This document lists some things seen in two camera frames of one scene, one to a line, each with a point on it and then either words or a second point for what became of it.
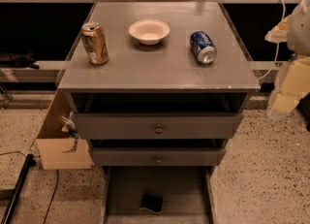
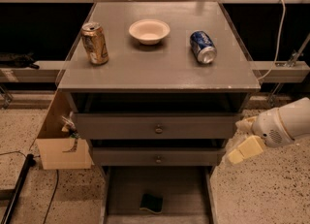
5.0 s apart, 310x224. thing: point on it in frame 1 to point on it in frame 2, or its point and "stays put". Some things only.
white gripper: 300,30 to 268,128
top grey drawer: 158,125 stays put
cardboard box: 58,143 stays put
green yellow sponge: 153,203 stays put
